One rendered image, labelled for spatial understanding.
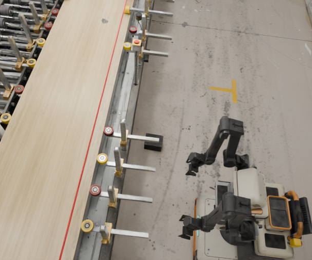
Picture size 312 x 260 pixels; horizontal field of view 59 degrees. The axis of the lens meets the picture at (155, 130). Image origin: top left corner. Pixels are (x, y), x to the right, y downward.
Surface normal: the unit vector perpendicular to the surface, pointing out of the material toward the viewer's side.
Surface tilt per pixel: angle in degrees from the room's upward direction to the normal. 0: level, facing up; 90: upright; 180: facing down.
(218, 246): 0
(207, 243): 0
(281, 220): 0
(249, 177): 42
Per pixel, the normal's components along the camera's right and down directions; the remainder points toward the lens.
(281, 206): 0.07, -0.52
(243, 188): -0.61, -0.47
